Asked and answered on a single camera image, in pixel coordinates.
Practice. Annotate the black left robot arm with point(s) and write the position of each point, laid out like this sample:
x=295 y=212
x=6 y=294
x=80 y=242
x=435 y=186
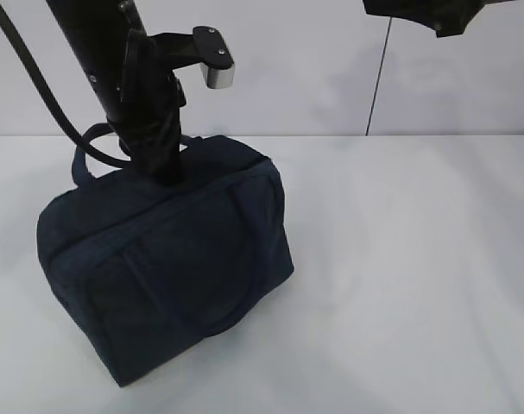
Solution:
x=97 y=33

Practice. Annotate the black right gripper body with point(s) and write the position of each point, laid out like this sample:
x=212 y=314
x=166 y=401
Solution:
x=445 y=17

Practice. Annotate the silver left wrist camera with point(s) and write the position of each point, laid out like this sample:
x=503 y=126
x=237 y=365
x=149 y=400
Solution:
x=206 y=47

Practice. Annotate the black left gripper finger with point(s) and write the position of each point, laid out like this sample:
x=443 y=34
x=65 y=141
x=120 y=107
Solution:
x=154 y=149

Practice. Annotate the navy blue lunch bag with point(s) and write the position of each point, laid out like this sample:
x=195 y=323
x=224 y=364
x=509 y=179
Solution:
x=148 y=271

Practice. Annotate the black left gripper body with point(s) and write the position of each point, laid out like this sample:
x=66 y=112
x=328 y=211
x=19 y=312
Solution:
x=148 y=90

